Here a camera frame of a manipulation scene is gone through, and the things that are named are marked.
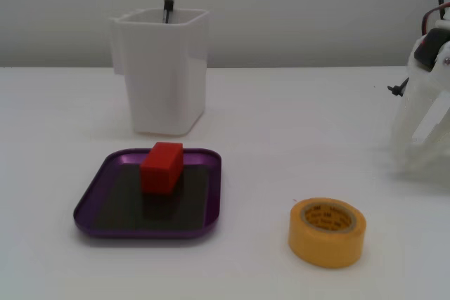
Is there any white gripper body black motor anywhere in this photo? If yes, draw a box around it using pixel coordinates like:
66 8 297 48
407 18 450 77

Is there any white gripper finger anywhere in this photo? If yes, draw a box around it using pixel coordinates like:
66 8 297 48
395 67 437 168
411 64 450 176

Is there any red cube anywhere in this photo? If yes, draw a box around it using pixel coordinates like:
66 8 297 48
139 141 185 195

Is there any yellow masking tape roll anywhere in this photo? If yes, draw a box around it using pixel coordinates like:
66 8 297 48
288 198 368 269

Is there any white plastic pen holder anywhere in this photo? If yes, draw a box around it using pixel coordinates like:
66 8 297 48
109 7 211 136

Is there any purple metal tray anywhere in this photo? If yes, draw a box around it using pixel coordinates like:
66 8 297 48
72 148 222 240

